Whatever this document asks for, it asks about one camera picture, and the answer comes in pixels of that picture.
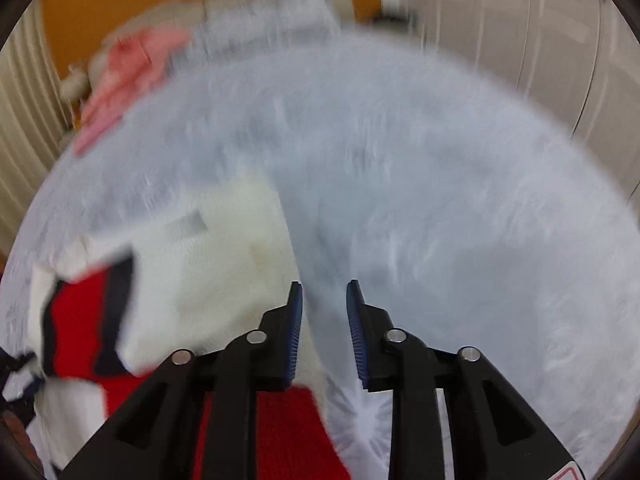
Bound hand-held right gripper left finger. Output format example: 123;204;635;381
60;281;304;480

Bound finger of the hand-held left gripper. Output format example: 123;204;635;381
0;347;41;416

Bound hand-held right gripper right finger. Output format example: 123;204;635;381
346;279;587;480

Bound white and red knit sweater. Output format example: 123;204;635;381
25;170;351;480

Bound pink clothes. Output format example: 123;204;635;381
74;29;192;157

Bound bed with grey butterfly sheet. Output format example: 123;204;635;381
0;25;640;480

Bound white curtain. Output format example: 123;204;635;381
0;0;71;261

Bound grey patterned pillow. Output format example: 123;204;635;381
202;0;336;48

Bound white wardrobe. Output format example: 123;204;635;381
380;0;640;201

